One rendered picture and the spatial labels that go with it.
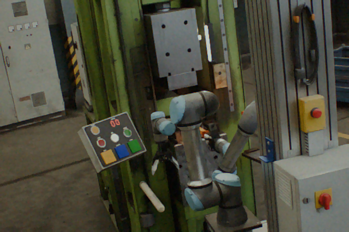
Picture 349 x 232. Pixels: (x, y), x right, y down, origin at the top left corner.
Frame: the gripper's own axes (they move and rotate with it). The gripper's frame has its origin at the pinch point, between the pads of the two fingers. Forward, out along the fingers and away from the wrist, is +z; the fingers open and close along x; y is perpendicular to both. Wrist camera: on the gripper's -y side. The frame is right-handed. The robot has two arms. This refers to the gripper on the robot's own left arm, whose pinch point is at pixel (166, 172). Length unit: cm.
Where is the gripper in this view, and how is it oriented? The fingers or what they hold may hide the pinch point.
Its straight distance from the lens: 284.7
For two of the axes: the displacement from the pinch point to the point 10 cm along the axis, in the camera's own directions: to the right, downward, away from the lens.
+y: 2.4, 2.3, -9.4
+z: 1.4, 9.5, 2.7
